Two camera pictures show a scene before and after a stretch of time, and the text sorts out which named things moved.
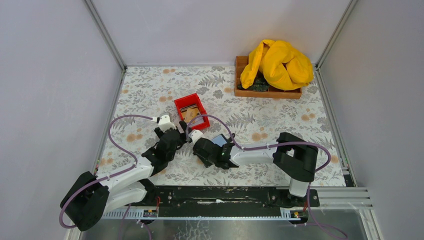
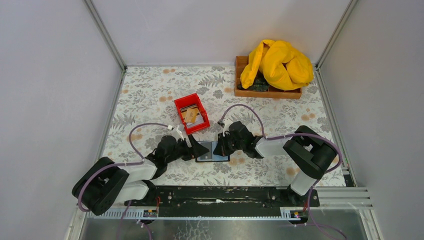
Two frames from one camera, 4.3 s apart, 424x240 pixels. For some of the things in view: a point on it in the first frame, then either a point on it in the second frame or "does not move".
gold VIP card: [190, 113] does not move
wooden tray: [241, 61] does not move
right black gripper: [200, 148] -> [224, 143]
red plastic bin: [191, 100] does not move
